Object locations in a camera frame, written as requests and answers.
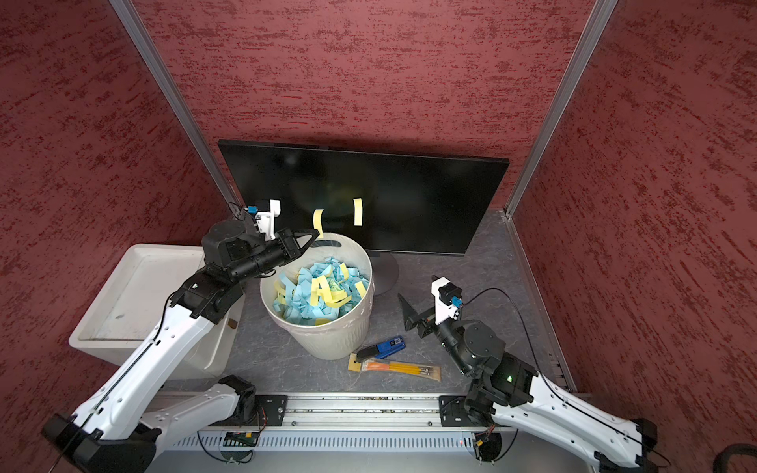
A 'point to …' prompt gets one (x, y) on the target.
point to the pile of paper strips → (319, 294)
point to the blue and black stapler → (380, 350)
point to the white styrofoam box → (135, 299)
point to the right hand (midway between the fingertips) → (414, 292)
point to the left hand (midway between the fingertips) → (317, 241)
